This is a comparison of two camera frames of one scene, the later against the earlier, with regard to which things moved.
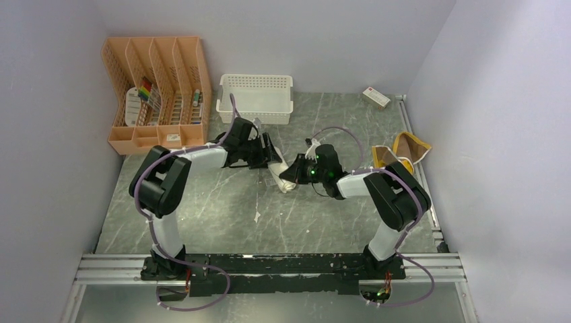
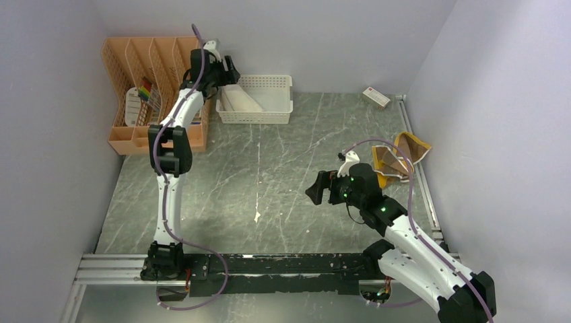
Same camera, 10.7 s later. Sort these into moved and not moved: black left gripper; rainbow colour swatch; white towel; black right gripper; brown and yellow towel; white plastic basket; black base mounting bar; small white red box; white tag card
Moved: black right gripper; black left gripper; white towel
Not moved: brown and yellow towel; white plastic basket; small white red box; rainbow colour swatch; white tag card; black base mounting bar
